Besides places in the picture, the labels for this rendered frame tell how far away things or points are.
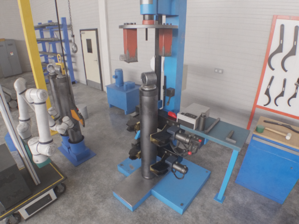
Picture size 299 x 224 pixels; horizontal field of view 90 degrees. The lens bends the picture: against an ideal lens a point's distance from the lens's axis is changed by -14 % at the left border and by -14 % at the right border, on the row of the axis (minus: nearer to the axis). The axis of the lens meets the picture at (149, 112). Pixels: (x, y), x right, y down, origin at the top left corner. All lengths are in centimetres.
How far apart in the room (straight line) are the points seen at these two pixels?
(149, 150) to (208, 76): 213
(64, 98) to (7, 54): 886
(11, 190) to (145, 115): 177
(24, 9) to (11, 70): 791
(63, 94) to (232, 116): 311
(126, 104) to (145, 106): 248
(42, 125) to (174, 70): 159
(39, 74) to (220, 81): 359
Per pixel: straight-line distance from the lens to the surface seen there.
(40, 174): 282
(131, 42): 170
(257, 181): 288
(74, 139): 307
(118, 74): 460
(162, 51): 185
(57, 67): 269
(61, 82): 268
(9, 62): 1144
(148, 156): 228
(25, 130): 264
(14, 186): 244
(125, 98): 431
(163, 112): 224
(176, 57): 209
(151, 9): 175
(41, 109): 196
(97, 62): 623
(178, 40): 207
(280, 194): 294
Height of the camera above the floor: 210
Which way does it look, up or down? 27 degrees down
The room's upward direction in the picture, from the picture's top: straight up
